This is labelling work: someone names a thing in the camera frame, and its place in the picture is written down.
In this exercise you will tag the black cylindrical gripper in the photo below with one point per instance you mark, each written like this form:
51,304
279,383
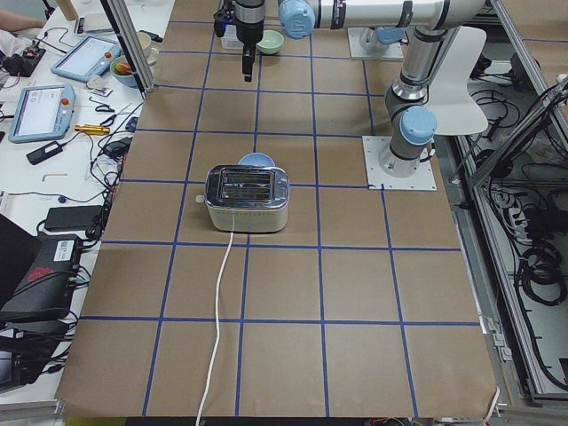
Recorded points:
248,32

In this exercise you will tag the light green bowl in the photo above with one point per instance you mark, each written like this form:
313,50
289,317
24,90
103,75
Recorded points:
271,42

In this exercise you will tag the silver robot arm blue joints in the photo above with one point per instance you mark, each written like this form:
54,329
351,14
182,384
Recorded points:
412,122

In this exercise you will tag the cream bowl with lemon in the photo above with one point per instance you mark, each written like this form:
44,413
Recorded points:
149,48

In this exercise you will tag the light blue bowl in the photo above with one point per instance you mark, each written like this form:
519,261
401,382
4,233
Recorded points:
257,160

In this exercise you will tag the blue bowl with fruit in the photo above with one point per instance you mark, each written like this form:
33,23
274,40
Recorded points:
122,72

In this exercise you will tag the clear plastic food container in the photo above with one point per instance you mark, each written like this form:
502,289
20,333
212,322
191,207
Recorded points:
231,42

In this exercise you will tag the silver cream toaster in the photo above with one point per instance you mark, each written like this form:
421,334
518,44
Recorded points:
247,199

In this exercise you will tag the black scissors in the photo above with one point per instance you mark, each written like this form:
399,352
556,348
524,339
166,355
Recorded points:
102,107

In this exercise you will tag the upper blue teach pendant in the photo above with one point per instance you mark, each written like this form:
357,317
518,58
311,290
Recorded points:
92,56

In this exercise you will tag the blue teach pendant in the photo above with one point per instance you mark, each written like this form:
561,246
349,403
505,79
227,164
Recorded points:
92,56
43,113

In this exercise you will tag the yellow cylindrical tool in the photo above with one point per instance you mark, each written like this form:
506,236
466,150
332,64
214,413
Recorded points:
92,130

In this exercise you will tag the white plastic chair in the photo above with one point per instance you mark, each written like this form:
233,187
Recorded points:
456,111

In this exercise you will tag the lower blue teach pendant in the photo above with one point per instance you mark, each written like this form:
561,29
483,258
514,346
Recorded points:
43,113

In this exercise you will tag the black power adapter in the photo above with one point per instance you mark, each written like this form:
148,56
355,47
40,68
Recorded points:
44,153

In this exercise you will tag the black red computer box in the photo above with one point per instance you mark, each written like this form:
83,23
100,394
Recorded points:
35,276

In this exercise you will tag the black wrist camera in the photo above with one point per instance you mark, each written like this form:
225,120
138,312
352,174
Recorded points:
223,18

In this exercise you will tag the aluminium frame post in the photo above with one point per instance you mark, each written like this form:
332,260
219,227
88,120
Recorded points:
119,17

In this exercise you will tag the square robot base plate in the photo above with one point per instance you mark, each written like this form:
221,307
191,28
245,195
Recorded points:
387,172

